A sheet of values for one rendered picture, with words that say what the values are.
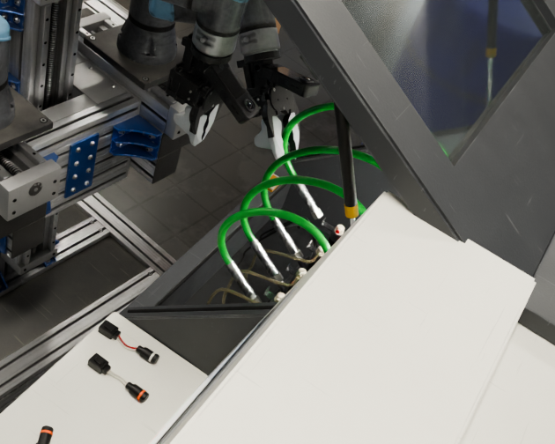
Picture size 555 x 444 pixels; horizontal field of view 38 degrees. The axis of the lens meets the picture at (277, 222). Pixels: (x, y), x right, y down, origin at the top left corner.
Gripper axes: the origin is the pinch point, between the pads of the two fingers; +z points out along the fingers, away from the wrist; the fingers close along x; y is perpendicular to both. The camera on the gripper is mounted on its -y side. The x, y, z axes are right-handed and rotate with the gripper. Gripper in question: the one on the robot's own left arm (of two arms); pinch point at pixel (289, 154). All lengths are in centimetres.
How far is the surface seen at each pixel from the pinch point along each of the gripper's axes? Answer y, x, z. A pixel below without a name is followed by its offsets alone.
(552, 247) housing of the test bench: -54, 14, 18
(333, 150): -16.1, 8.5, 0.0
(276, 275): 0.5, 10.0, 21.5
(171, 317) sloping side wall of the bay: 10.9, 28.5, 24.1
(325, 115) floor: 124, -200, -6
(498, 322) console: -56, 40, 21
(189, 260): 25.3, 7.0, 18.3
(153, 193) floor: 141, -94, 12
